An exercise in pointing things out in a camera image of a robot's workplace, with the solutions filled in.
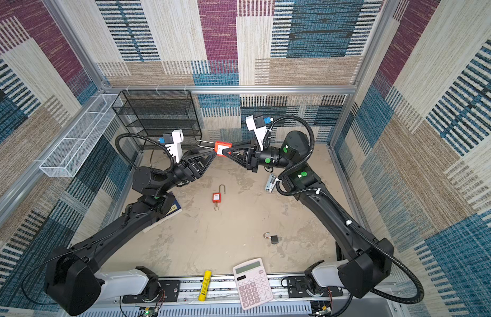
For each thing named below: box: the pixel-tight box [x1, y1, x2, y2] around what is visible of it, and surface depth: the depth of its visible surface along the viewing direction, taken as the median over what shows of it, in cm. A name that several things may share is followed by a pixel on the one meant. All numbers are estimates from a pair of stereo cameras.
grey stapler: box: [265, 173, 276, 193], surface depth 104 cm
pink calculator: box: [232, 258, 274, 310], surface depth 75 cm
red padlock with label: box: [195, 140, 233, 158], surface depth 55 cm
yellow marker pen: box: [198, 270, 212, 302], surface depth 74 cm
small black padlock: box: [263, 232, 279, 245], surface depth 87 cm
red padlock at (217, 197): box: [211, 183, 226, 204], surface depth 99 cm
